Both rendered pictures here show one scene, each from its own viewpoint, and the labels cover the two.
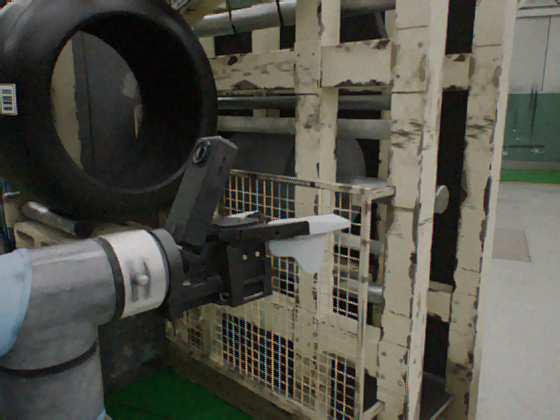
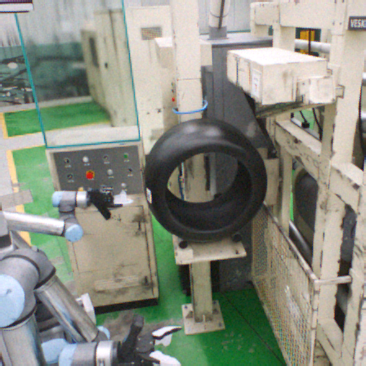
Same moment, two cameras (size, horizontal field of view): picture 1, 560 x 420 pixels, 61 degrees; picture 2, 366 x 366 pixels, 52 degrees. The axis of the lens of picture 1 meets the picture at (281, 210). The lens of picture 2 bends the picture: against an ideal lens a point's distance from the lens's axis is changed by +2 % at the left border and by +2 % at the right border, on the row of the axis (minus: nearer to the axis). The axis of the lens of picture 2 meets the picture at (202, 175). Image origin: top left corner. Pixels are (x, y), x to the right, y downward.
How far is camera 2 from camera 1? 0.99 m
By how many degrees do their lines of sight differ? 39
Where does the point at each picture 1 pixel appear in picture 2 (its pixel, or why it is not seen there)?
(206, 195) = (128, 341)
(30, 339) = not seen: outside the picture
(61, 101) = (196, 160)
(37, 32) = (161, 167)
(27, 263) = (73, 354)
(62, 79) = not seen: hidden behind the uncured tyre
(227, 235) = (135, 354)
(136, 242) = (104, 351)
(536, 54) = not seen: outside the picture
